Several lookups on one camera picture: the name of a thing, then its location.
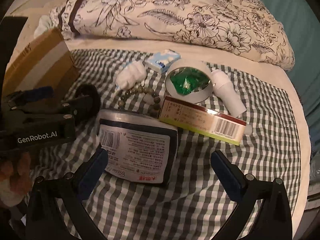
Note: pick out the green checked cloth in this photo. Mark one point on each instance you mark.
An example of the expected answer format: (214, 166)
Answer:
(262, 155)

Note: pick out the white plush toy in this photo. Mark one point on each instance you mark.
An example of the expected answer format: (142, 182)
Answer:
(132, 76)

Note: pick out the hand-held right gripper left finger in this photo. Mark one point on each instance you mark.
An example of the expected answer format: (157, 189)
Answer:
(95, 170)

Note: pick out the brown cardboard box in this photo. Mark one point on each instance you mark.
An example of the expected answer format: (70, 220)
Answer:
(37, 55)

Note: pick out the light blue fleece towel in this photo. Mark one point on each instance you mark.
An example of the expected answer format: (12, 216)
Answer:
(45, 23)

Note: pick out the floral print pillow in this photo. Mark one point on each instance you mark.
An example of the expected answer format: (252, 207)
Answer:
(175, 12)

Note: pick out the green foil packet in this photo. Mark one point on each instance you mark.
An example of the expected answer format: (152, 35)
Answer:
(185, 82)

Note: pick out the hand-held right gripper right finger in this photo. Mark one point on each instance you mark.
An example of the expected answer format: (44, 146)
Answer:
(225, 172)

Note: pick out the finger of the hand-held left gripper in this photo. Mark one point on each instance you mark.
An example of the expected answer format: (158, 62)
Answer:
(50, 108)
(37, 91)

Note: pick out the blue tissue packet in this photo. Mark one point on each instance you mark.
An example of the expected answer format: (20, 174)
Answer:
(162, 60)

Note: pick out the red and yellow medicine box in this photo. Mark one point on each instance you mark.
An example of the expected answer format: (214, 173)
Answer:
(200, 122)

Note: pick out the clear plastic cup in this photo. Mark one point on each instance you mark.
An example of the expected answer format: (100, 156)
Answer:
(227, 95)

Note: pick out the person's left hand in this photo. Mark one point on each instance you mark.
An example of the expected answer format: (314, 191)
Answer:
(17, 167)

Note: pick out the dark wet wipes packet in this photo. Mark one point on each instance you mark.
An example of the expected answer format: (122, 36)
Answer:
(140, 142)

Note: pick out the white paper sheet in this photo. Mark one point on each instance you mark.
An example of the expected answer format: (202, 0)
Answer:
(200, 97)

